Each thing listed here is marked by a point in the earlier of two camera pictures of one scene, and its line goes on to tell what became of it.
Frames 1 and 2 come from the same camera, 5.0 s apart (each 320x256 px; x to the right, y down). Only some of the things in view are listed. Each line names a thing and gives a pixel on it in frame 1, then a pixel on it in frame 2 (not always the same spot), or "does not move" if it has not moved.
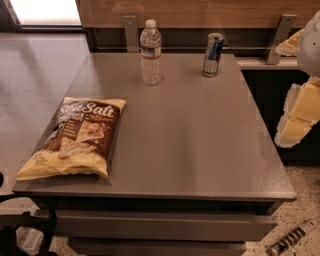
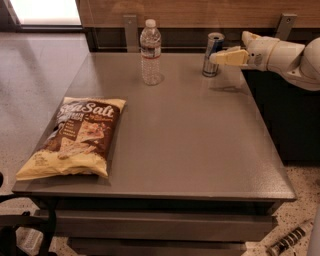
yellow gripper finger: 301,112 → 234,56
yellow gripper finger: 290,46 → 249,38
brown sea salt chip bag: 80,142 does not move
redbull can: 215,42 does not move
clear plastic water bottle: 150,49 does not move
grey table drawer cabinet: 161,227 does not move
